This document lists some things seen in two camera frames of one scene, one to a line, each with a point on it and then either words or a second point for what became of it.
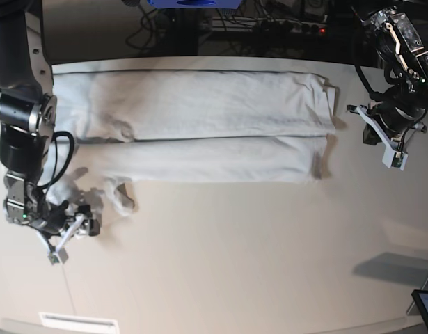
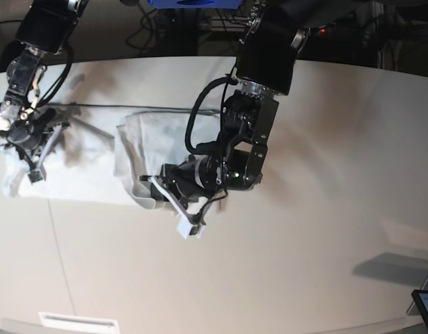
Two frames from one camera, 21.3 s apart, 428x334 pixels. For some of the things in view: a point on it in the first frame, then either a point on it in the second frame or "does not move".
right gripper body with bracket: (57, 224) -> (35, 139)
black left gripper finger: (369, 136) -> (156, 194)
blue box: (194, 4) does not move
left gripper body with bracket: (395, 117) -> (191, 185)
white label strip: (58, 320) does not move
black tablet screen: (426, 301) does not move
